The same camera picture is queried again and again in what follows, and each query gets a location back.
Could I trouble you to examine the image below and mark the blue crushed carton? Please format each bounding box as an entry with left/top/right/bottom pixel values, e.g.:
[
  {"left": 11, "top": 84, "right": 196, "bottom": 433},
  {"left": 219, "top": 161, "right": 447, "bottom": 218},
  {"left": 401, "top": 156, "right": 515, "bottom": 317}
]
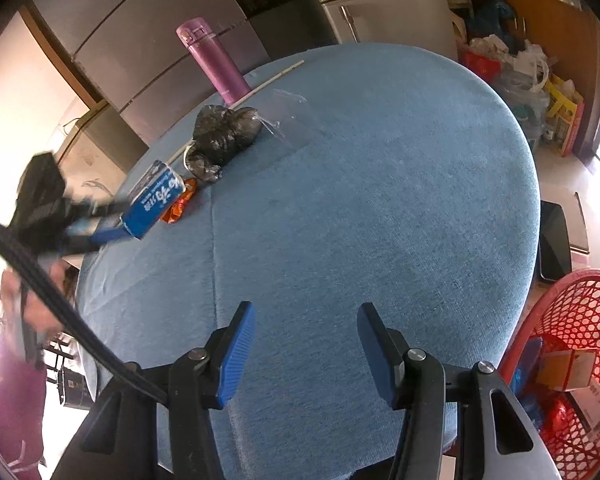
[{"left": 121, "top": 160, "right": 186, "bottom": 238}]

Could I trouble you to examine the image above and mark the orange snack wrapper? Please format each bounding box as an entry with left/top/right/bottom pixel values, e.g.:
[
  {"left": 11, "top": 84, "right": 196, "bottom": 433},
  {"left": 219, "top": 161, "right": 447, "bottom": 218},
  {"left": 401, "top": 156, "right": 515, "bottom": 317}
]
[{"left": 160, "top": 178, "right": 198, "bottom": 224}]

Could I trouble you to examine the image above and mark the blue plastic bag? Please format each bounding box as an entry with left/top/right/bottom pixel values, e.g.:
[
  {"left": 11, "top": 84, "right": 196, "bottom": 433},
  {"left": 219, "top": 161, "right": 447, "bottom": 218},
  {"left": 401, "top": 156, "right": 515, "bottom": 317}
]
[{"left": 509, "top": 337, "right": 544, "bottom": 431}]

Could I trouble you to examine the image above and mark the red plastic bag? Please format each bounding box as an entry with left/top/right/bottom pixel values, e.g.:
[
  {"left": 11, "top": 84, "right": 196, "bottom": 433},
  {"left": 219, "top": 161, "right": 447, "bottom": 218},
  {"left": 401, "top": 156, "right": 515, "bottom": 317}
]
[{"left": 540, "top": 391, "right": 580, "bottom": 454}]

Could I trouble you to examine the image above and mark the black plastic bag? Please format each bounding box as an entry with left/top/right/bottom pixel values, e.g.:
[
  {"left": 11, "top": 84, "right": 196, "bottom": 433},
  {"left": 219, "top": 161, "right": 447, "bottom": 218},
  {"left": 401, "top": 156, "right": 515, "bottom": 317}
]
[{"left": 183, "top": 105, "right": 262, "bottom": 184}]

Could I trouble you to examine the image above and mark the orange red medicine box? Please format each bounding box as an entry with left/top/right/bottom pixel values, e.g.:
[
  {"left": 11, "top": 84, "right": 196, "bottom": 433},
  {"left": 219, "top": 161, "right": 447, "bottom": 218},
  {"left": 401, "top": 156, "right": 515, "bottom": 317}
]
[{"left": 535, "top": 349, "right": 597, "bottom": 392}]

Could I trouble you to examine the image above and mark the white medicine box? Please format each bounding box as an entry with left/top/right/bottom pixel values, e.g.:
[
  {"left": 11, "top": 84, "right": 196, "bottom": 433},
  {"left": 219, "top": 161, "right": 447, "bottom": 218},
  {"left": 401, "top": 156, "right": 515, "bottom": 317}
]
[{"left": 568, "top": 378, "right": 600, "bottom": 441}]

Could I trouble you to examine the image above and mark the person's left hand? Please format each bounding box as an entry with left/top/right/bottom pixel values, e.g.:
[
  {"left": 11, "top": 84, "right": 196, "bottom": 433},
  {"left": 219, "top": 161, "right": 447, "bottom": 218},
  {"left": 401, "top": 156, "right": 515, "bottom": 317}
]
[{"left": 0, "top": 268, "right": 64, "bottom": 362}]

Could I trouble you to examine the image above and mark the white chest freezer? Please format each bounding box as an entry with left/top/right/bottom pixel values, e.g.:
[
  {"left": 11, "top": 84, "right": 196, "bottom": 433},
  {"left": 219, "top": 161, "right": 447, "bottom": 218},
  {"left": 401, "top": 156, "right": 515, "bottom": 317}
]
[{"left": 55, "top": 101, "right": 148, "bottom": 200}]

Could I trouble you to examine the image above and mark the blue tablecloth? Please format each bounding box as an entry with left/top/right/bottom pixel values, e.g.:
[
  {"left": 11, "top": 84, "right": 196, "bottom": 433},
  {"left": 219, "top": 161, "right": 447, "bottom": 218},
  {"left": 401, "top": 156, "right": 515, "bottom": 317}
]
[{"left": 76, "top": 44, "right": 539, "bottom": 479}]

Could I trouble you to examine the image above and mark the black smartphone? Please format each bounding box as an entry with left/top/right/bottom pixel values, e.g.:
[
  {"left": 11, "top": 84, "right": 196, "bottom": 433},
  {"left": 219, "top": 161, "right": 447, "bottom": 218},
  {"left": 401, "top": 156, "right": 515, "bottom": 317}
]
[{"left": 538, "top": 200, "right": 572, "bottom": 283}]

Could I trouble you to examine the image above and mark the red mesh waste basket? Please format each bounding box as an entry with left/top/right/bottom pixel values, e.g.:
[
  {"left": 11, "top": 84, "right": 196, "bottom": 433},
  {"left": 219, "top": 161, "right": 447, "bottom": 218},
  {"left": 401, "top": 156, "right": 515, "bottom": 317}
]
[{"left": 500, "top": 269, "right": 600, "bottom": 479}]

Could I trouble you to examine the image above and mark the grey multi-door refrigerator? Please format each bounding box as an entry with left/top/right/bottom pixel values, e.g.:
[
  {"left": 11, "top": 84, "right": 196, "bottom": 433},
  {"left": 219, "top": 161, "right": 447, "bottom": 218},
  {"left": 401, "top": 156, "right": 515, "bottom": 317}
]
[{"left": 33, "top": 0, "right": 268, "bottom": 144}]

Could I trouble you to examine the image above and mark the clear plastic wrapper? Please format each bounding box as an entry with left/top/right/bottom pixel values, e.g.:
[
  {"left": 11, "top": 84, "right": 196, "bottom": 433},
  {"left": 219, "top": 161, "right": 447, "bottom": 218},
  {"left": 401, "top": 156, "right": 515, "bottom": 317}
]
[{"left": 257, "top": 89, "right": 313, "bottom": 148}]

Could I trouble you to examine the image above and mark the cardboard box on floor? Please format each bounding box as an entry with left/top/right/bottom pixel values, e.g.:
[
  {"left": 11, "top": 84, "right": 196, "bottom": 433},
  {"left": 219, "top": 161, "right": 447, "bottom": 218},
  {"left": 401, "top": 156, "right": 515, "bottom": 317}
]
[{"left": 540, "top": 184, "right": 590, "bottom": 266}]

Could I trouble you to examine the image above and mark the long white stick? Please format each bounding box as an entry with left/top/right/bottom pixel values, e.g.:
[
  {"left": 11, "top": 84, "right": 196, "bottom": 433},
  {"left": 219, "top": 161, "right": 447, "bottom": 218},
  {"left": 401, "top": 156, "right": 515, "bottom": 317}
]
[{"left": 164, "top": 60, "right": 306, "bottom": 165}]

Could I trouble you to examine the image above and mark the purple thermos bottle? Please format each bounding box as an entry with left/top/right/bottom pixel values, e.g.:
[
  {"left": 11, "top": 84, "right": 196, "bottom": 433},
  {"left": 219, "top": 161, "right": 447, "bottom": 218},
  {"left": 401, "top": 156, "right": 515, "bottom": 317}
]
[{"left": 176, "top": 18, "right": 251, "bottom": 106}]

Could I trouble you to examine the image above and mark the large clear water jug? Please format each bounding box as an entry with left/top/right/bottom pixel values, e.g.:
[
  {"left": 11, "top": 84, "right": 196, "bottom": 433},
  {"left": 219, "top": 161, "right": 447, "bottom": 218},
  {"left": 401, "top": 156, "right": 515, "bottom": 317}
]
[{"left": 493, "top": 70, "right": 550, "bottom": 153}]

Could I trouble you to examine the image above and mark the red bag on floor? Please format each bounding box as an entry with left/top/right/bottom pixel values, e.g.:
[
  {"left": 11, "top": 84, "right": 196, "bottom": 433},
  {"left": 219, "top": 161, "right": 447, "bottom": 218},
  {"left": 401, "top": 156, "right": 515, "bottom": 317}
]
[{"left": 457, "top": 41, "right": 502, "bottom": 84}]

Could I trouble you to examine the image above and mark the yellow red paper bag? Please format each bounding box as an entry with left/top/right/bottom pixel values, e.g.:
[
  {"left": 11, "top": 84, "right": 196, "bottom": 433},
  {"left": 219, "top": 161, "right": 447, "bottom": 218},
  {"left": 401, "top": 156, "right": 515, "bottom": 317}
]
[{"left": 544, "top": 74, "right": 584, "bottom": 157}]

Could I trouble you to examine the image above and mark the silver two-door refrigerator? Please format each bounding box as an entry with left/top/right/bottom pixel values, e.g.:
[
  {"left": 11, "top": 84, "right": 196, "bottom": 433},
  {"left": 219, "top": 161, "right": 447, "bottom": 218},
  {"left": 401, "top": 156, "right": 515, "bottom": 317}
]
[{"left": 320, "top": 0, "right": 457, "bottom": 60}]

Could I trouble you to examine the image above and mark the wooden shelf cabinet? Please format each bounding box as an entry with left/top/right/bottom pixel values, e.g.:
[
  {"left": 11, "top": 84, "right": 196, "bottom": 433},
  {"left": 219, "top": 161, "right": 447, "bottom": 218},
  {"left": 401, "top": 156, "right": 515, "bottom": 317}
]
[{"left": 472, "top": 0, "right": 600, "bottom": 160}]

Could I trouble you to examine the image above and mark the black cable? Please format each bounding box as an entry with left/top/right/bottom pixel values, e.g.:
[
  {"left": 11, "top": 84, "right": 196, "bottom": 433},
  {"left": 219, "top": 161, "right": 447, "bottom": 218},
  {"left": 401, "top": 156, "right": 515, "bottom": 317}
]
[{"left": 0, "top": 206, "right": 170, "bottom": 406}]

